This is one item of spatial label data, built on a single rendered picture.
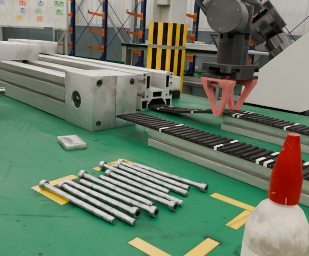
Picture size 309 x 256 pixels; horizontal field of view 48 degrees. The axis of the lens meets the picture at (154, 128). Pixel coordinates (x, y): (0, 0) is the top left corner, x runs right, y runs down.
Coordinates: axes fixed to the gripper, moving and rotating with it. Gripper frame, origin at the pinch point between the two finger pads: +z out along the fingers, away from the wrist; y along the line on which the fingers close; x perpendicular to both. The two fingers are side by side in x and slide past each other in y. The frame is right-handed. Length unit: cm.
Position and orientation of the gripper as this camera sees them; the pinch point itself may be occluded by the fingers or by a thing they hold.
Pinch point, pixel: (226, 111)
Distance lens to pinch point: 69.7
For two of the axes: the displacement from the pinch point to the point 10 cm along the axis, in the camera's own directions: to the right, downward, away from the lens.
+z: -0.6, 9.7, 2.5
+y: -7.3, 1.3, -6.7
